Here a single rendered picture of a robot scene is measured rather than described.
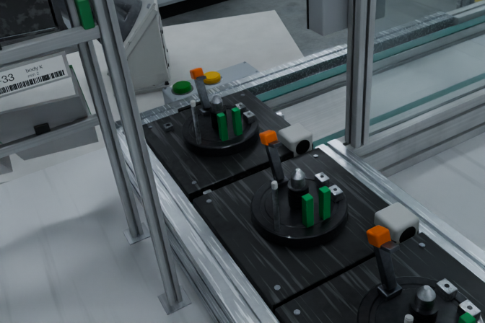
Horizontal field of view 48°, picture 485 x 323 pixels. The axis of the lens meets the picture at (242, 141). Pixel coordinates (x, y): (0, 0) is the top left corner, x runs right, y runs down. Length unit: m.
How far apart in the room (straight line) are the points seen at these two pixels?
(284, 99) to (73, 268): 0.54
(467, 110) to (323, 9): 0.43
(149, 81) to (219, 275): 0.74
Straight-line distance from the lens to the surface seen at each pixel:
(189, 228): 0.83
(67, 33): 0.59
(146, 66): 1.37
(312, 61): 1.24
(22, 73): 0.59
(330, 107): 1.15
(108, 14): 0.59
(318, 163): 0.90
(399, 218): 0.78
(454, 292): 0.69
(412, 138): 1.05
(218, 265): 0.77
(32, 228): 1.07
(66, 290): 0.93
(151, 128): 1.04
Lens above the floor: 1.52
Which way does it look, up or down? 35 degrees down
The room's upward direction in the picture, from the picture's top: 6 degrees counter-clockwise
